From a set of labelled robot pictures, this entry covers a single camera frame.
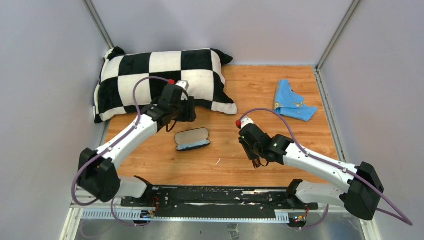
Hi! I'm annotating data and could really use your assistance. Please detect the brown sunglasses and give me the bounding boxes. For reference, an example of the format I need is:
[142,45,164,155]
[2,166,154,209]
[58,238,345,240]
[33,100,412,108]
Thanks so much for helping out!
[246,147,265,169]

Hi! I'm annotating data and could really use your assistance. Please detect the black sunglasses case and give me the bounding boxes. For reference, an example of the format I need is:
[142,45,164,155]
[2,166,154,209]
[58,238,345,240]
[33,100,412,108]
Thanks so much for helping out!
[174,127,211,152]

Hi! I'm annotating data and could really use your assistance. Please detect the light blue cleaning cloth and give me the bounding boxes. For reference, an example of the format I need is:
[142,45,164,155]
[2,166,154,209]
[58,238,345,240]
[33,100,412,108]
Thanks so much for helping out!
[176,139,211,151]

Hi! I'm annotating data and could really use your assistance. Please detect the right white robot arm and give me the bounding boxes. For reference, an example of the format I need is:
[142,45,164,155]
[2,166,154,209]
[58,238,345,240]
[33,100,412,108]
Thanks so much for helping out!
[236,118,384,221]

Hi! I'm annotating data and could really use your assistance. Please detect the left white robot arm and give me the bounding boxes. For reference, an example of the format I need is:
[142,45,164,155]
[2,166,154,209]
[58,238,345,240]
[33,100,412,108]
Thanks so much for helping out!
[71,81,194,207]

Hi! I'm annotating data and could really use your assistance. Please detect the black white checkered pillow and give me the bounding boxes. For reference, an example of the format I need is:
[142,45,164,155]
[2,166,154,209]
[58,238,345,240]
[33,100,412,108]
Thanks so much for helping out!
[93,47,238,124]

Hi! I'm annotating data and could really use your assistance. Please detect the blue crumpled cloth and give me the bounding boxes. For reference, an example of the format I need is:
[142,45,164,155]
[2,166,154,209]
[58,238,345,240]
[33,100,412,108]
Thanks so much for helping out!
[273,79,318,122]

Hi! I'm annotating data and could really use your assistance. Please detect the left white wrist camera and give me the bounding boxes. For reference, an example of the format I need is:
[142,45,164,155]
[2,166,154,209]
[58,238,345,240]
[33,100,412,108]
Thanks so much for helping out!
[175,80,189,92]

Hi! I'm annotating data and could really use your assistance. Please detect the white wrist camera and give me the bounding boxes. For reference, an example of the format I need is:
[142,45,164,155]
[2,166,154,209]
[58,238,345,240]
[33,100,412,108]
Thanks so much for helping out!
[235,116,255,130]
[175,80,189,92]

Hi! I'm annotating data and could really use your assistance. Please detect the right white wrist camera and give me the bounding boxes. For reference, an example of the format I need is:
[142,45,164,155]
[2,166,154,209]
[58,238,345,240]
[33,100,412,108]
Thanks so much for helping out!
[235,116,255,130]

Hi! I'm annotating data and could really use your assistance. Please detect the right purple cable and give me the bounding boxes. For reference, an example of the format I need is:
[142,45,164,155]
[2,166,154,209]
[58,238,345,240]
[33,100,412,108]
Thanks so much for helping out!
[237,107,414,231]

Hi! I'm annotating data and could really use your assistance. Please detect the purple cable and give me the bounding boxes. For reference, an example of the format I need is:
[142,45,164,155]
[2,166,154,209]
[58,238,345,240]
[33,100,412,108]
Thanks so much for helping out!
[237,107,414,231]
[71,76,171,228]

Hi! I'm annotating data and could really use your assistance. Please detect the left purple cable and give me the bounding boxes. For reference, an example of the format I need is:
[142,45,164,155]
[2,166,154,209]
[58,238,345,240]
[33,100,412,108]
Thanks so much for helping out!
[71,76,171,228]

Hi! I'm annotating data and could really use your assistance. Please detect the aluminium frame rail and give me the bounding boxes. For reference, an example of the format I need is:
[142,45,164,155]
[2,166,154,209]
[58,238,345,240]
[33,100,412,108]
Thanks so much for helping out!
[66,185,332,223]

